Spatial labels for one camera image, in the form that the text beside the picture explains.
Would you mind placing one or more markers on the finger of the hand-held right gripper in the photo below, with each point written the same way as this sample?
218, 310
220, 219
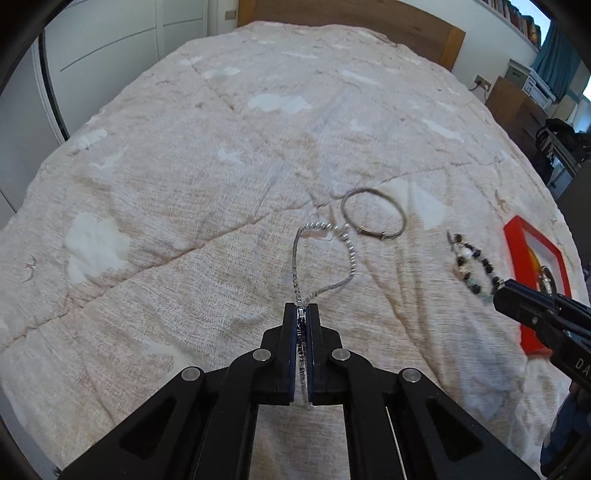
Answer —
563, 307
521, 309

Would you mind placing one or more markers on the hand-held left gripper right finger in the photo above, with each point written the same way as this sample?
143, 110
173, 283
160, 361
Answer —
314, 332

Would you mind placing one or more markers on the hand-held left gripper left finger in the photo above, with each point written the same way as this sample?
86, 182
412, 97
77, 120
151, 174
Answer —
290, 332

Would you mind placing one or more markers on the dark brown bangle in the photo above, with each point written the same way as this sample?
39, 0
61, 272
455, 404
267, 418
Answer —
548, 279

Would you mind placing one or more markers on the red shallow box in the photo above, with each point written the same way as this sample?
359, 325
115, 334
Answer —
515, 244

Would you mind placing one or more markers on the person's dark blue clothing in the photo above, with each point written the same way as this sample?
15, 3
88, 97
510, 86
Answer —
568, 434

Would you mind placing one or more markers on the thin silver bangle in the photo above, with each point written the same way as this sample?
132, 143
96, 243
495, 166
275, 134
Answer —
399, 210

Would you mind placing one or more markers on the beige bird print blanket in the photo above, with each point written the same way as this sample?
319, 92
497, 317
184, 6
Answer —
184, 207

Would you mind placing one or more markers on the black bag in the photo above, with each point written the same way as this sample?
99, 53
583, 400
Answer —
565, 138

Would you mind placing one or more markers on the wooden dresser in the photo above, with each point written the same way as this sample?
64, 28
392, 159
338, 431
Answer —
512, 110

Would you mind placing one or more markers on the white printer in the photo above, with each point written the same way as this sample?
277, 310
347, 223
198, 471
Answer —
531, 83

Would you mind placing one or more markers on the teal curtain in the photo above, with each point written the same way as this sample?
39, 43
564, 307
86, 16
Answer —
556, 60

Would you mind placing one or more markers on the row of books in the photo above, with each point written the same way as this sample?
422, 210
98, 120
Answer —
517, 18

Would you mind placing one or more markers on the wooden headboard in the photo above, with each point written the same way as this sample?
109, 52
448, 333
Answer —
369, 21

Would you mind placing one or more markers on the white wardrobe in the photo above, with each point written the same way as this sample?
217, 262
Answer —
120, 46

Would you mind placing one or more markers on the wall socket with plug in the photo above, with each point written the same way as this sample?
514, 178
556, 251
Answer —
482, 83

